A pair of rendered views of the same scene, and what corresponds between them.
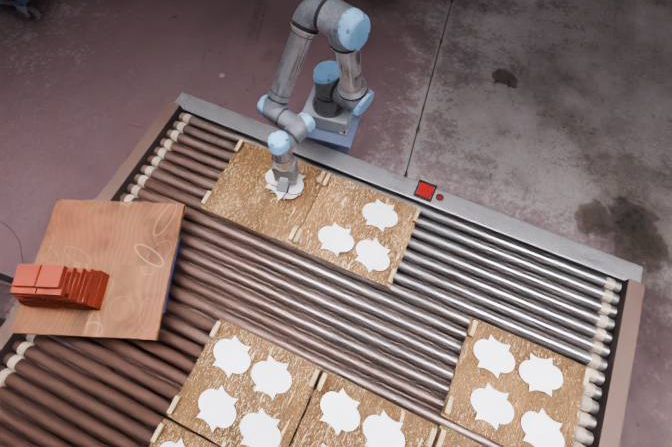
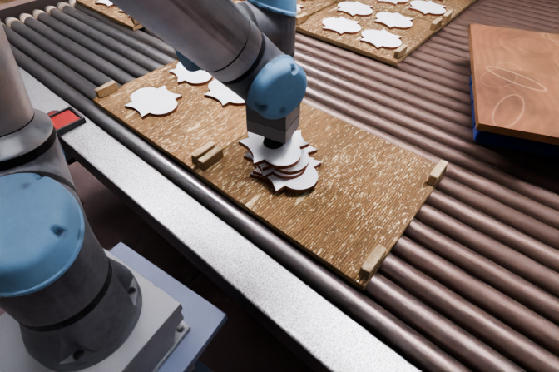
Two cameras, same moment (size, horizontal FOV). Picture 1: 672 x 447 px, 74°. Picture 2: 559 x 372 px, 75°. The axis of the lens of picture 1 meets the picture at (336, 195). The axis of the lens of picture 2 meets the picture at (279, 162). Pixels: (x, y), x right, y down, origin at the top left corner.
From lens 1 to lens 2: 1.81 m
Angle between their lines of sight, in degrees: 71
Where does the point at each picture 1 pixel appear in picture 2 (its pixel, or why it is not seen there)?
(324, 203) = (225, 131)
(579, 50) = not seen: outside the picture
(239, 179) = (372, 197)
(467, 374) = not seen: hidden behind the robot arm
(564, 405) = not seen: outside the picture
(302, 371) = (310, 26)
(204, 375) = (408, 36)
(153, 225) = (526, 106)
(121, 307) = (528, 45)
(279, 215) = (304, 131)
